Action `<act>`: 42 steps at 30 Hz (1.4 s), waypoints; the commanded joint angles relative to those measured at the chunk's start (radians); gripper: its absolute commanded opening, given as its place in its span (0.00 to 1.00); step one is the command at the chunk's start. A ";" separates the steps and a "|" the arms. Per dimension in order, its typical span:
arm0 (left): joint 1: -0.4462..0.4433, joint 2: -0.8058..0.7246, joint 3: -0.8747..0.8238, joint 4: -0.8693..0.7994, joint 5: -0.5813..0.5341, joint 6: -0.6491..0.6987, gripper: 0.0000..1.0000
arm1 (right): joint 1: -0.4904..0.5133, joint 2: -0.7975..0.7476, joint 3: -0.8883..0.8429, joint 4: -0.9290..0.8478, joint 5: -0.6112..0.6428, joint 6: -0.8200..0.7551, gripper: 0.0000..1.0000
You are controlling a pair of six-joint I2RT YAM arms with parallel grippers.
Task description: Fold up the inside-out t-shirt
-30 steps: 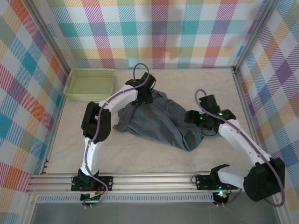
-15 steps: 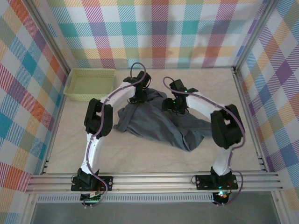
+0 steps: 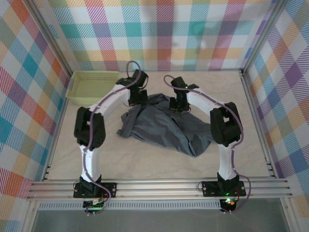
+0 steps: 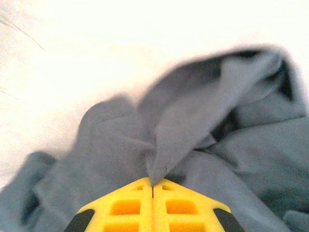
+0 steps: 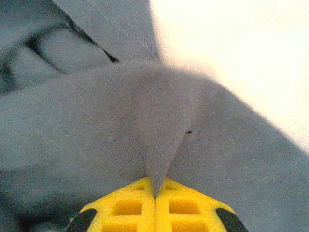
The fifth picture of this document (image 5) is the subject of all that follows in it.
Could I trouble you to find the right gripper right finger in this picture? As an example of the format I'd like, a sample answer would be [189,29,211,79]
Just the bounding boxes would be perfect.
[155,177,249,232]

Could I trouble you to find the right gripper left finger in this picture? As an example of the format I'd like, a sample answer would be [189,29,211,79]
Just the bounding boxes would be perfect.
[65,177,155,232]

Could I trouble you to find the grey t-shirt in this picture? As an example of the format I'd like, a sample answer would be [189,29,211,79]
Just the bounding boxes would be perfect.
[0,0,309,232]

